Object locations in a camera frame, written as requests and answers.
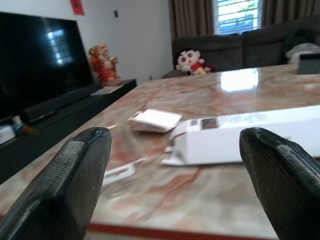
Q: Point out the dark grey sofa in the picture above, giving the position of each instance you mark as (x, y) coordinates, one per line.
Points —
(225, 52)

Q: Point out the small white carton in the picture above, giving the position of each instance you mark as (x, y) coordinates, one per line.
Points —
(6, 135)

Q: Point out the black flat television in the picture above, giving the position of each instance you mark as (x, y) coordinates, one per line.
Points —
(37, 62)

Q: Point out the black television console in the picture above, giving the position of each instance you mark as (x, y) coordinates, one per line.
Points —
(62, 132)

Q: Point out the red gold lion figurine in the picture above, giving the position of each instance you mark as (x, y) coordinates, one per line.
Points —
(105, 65)

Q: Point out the dark wall switch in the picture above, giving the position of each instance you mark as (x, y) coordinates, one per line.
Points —
(116, 13)

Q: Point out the barred window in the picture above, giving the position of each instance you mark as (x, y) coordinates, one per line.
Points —
(237, 15)

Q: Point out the small white capped bottle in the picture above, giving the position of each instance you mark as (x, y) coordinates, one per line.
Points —
(16, 120)

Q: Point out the long white cardboard box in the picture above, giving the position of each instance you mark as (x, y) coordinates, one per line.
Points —
(225, 145)

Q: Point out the dark grey box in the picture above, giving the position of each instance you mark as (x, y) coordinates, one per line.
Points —
(308, 65)

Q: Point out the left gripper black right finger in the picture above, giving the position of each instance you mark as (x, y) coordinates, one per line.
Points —
(287, 185)

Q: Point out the black soundbar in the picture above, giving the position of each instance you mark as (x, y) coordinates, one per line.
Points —
(60, 101)

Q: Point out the small flat white packet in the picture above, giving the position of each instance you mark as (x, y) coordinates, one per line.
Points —
(155, 121)

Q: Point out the brown curtain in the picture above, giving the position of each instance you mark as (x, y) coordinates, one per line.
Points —
(190, 17)
(287, 11)

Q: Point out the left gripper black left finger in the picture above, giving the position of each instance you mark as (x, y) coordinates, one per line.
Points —
(62, 180)

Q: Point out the white grey cloth pile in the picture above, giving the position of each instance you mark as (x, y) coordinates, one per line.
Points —
(302, 50)

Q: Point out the cartoon boy plush doll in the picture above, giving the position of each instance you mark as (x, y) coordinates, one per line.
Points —
(191, 61)

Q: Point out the red paper wall decoration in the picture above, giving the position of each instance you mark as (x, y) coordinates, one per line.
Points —
(77, 7)

